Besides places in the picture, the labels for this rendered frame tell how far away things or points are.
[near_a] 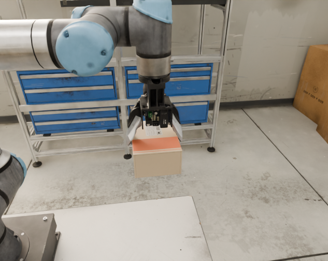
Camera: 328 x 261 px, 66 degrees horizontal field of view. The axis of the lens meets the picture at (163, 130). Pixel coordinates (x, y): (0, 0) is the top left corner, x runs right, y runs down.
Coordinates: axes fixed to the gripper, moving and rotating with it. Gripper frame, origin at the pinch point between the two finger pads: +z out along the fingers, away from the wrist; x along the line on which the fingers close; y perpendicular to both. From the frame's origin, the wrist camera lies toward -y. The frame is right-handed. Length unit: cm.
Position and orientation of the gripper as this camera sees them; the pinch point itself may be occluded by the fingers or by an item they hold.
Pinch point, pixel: (154, 141)
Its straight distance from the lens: 68.7
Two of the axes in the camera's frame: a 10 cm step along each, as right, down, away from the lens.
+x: 9.9, -0.7, 1.2
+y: 1.4, 5.3, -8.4
